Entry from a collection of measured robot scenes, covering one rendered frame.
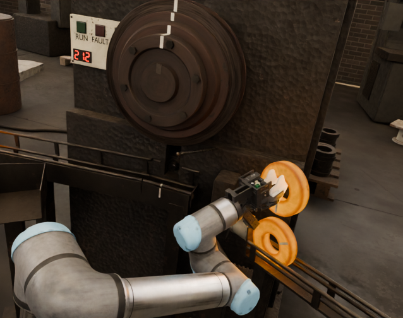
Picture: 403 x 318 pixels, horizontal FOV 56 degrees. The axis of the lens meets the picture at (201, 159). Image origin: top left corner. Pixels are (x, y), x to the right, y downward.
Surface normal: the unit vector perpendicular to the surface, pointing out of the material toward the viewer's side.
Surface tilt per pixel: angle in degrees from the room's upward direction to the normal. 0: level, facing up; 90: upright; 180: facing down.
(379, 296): 0
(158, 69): 90
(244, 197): 90
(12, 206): 5
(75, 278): 21
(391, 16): 90
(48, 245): 7
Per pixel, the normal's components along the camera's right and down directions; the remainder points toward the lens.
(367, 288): 0.11, -0.89
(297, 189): -0.79, 0.14
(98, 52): -0.32, 0.38
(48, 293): -0.15, -0.20
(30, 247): -0.40, -0.65
